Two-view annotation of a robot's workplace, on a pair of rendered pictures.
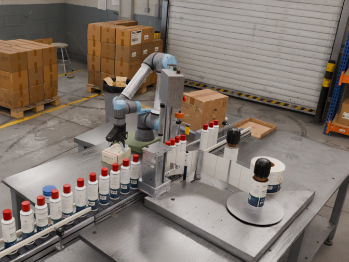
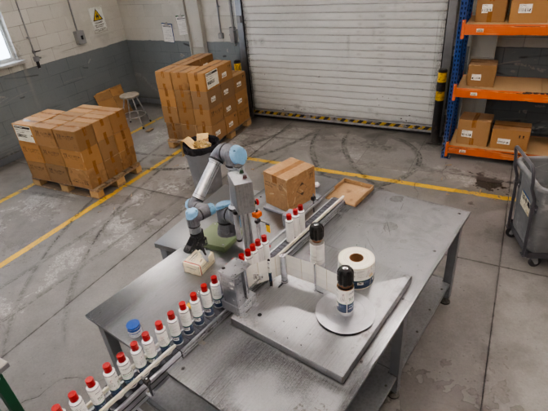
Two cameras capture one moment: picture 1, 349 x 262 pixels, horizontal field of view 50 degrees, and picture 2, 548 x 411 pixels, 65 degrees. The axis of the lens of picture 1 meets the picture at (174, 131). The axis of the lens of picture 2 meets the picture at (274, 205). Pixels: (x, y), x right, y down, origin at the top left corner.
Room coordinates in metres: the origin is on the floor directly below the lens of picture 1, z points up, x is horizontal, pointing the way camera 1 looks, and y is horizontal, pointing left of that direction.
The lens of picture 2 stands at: (0.11, -0.23, 2.55)
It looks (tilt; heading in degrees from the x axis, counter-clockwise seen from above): 31 degrees down; 3
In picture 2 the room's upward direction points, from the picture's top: 5 degrees counter-clockwise
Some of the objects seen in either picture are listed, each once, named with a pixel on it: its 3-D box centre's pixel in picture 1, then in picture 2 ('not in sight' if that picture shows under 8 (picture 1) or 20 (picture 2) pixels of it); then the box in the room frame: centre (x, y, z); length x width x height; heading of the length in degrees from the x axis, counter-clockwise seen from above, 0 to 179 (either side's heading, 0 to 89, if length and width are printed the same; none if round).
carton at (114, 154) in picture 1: (116, 154); (199, 262); (2.26, 0.37, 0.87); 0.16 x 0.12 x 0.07; 152
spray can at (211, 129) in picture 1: (210, 135); (296, 223); (2.45, -0.25, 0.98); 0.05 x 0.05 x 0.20
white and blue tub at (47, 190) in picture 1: (49, 194); (134, 328); (1.73, 0.64, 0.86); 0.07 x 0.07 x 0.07
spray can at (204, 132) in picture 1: (204, 138); (289, 227); (2.40, -0.21, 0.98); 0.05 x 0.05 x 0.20
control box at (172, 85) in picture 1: (171, 87); (241, 192); (2.20, 0.04, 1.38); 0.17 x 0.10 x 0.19; 18
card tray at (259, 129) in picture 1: (254, 127); (349, 192); (3.04, -0.69, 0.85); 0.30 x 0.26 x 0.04; 143
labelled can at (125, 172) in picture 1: (125, 176); (206, 299); (1.79, 0.24, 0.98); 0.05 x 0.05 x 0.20
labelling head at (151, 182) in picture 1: (155, 169); (236, 286); (1.84, 0.09, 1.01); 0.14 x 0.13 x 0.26; 143
